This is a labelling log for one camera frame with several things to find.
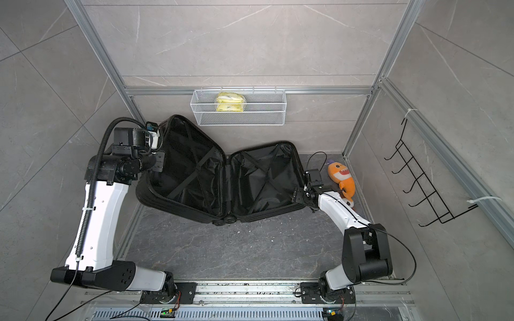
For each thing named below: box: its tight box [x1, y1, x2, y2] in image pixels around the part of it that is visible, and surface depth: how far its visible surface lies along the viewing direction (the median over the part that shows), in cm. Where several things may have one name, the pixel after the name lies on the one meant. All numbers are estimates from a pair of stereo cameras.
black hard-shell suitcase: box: [135, 114, 305, 227], surface depth 97 cm
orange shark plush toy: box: [327, 159, 356, 208], surface depth 103 cm
